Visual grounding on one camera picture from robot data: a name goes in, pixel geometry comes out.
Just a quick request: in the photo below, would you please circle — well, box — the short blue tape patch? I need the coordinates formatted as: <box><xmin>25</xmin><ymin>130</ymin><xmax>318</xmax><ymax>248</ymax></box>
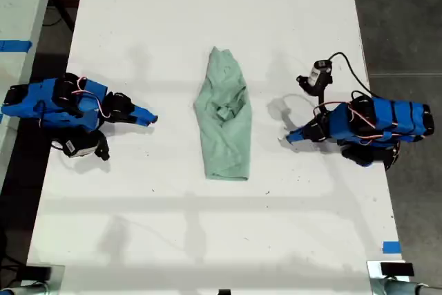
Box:
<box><xmin>382</xmin><ymin>240</ymin><xmax>403</xmax><ymax>255</ymax></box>

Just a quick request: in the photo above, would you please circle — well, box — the black floor cable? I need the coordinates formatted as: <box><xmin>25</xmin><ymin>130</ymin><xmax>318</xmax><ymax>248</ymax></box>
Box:
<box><xmin>43</xmin><ymin>0</ymin><xmax>76</xmax><ymax>32</ymax></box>

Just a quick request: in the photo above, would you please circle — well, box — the small black box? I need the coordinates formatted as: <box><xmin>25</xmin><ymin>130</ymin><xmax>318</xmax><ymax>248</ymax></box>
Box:
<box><xmin>25</xmin><ymin>265</ymin><xmax>53</xmax><ymax>281</ymax></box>
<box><xmin>379</xmin><ymin>261</ymin><xmax>415</xmax><ymax>277</ymax></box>

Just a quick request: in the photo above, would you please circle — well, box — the long blue tape strip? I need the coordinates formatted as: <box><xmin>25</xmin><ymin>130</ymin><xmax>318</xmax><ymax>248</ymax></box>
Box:
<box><xmin>0</xmin><ymin>39</ymin><xmax>33</xmax><ymax>53</ymax></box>

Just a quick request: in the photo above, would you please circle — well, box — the grey metal clamp plate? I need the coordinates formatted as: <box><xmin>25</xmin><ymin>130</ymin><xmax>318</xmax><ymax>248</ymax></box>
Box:
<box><xmin>366</xmin><ymin>259</ymin><xmax>412</xmax><ymax>295</ymax></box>
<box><xmin>20</xmin><ymin>264</ymin><xmax>66</xmax><ymax>295</ymax></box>

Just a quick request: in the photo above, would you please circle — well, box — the white side table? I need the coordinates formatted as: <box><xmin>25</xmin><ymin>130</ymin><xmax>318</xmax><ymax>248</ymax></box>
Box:
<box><xmin>0</xmin><ymin>0</ymin><xmax>59</xmax><ymax>189</ymax></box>

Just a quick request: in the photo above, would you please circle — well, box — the black arm camera stalk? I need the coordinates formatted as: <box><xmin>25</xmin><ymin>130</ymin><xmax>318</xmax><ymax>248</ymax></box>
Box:
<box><xmin>92</xmin><ymin>130</ymin><xmax>112</xmax><ymax>162</ymax></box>
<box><xmin>296</xmin><ymin>74</ymin><xmax>333</xmax><ymax>106</ymax></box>

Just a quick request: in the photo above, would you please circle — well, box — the pale green T-shirt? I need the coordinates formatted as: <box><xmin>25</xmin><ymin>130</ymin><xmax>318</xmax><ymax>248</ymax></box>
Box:
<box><xmin>192</xmin><ymin>46</ymin><xmax>252</xmax><ymax>182</ymax></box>

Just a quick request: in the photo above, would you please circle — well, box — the black arm camera box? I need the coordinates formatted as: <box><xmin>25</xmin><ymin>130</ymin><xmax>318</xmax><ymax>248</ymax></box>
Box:
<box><xmin>308</xmin><ymin>59</ymin><xmax>334</xmax><ymax>88</ymax></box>
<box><xmin>61</xmin><ymin>137</ymin><xmax>98</xmax><ymax>159</ymax></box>

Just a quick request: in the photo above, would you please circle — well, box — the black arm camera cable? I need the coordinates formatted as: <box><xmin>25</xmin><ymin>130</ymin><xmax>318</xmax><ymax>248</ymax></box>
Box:
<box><xmin>327</xmin><ymin>51</ymin><xmax>376</xmax><ymax>98</ymax></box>

